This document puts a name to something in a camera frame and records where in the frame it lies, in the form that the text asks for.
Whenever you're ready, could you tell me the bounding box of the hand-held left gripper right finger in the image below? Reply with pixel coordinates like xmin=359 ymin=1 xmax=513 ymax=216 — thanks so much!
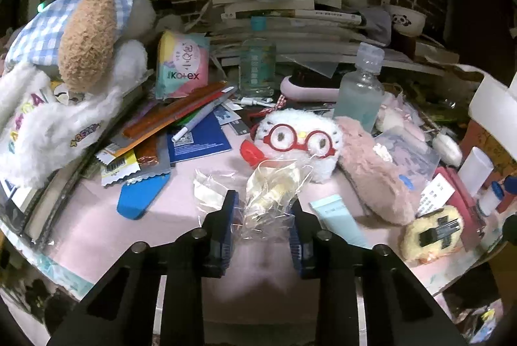
xmin=289 ymin=201 xmax=469 ymax=346

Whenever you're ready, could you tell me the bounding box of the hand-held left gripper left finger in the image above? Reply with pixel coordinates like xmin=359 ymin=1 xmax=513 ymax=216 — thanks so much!
xmin=46 ymin=190 xmax=241 ymax=346

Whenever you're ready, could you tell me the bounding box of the clear plastic wrapper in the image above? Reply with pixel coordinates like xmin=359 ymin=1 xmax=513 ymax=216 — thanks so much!
xmin=193 ymin=159 xmax=316 ymax=247

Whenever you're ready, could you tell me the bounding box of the light blue tube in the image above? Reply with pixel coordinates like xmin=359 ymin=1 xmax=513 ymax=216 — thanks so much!
xmin=309 ymin=194 xmax=370 ymax=250

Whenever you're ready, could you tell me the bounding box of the pink fluffy pouch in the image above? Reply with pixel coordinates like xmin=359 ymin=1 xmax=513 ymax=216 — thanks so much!
xmin=335 ymin=116 xmax=421 ymax=226

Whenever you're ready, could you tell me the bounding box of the yellow fluffy hair clip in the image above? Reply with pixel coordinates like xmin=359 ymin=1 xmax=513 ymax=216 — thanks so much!
xmin=400 ymin=204 xmax=465 ymax=265

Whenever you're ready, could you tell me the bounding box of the white plush with red glasses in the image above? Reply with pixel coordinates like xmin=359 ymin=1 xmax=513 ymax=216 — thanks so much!
xmin=241 ymin=107 xmax=344 ymax=185

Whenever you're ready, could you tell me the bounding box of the clear plastic bottle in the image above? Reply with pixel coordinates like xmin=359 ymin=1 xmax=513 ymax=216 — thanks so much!
xmin=333 ymin=42 xmax=386 ymax=132

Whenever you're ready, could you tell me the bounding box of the pink box with white lid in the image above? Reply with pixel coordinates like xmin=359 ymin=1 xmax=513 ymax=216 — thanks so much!
xmin=462 ymin=73 xmax=517 ymax=169

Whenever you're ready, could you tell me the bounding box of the blue booklet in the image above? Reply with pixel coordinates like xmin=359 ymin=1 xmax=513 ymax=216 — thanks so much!
xmin=166 ymin=112 xmax=233 ymax=165

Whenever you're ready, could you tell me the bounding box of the blue card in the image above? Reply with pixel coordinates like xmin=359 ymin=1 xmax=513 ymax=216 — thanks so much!
xmin=117 ymin=172 xmax=171 ymax=221

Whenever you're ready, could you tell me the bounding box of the orange snack strip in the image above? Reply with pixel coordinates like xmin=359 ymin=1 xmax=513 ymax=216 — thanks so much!
xmin=122 ymin=81 xmax=227 ymax=139
xmin=135 ymin=136 xmax=161 ymax=169

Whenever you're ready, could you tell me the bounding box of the grey pen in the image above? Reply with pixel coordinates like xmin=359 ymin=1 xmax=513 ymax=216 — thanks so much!
xmin=172 ymin=85 xmax=237 ymax=143

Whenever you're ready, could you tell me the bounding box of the yellow white packet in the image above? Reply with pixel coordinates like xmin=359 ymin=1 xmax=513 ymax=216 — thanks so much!
xmin=96 ymin=144 xmax=142 ymax=187

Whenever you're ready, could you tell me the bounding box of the clear printed zip pouch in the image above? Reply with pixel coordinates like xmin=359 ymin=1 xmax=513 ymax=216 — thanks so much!
xmin=372 ymin=128 xmax=441 ymax=185

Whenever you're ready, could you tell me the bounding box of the pink hair brush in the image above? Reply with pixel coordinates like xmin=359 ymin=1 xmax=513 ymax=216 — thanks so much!
xmin=280 ymin=75 xmax=344 ymax=102

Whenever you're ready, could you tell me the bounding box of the white label card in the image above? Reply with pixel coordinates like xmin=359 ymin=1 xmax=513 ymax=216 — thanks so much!
xmin=418 ymin=173 xmax=455 ymax=217

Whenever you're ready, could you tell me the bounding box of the glass bottle with blue cap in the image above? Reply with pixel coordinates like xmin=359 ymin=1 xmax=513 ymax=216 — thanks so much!
xmin=239 ymin=17 xmax=277 ymax=98

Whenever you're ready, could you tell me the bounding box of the white pink pompom bow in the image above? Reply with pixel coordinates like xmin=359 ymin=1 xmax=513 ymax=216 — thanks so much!
xmin=380 ymin=91 xmax=429 ymax=141

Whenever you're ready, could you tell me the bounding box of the pastel sanitary pad packet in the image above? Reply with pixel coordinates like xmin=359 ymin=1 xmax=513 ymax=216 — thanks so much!
xmin=155 ymin=30 xmax=211 ymax=100

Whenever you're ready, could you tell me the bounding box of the dark red box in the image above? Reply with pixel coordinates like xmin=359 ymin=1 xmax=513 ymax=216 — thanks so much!
xmin=434 ymin=166 xmax=487 ymax=252

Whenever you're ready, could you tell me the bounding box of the small white panda plush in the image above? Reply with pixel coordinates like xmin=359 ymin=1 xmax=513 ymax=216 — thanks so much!
xmin=432 ymin=130 xmax=463 ymax=167

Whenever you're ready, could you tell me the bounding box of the white tube blue cap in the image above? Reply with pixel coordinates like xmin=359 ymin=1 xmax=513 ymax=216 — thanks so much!
xmin=479 ymin=181 xmax=505 ymax=215

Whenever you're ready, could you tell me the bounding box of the white desk shelf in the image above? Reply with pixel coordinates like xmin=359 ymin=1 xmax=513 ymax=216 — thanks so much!
xmin=210 ymin=47 xmax=449 ymax=77

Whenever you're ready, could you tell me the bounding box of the stack of books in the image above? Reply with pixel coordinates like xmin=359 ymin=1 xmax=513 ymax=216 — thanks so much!
xmin=208 ymin=0 xmax=445 ymax=76

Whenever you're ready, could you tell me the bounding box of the purple cloth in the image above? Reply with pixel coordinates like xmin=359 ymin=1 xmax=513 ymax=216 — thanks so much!
xmin=359 ymin=7 xmax=392 ymax=46

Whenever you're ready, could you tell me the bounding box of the white plush dog checkered hat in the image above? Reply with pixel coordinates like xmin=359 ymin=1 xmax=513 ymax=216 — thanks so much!
xmin=0 ymin=0 xmax=156 ymax=189

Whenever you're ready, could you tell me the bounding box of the white panda bowl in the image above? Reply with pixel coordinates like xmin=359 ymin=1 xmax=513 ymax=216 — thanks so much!
xmin=384 ymin=5 xmax=427 ymax=36

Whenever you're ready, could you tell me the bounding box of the white usb cable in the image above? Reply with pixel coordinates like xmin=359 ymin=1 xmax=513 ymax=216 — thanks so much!
xmin=241 ymin=97 xmax=276 ymax=109

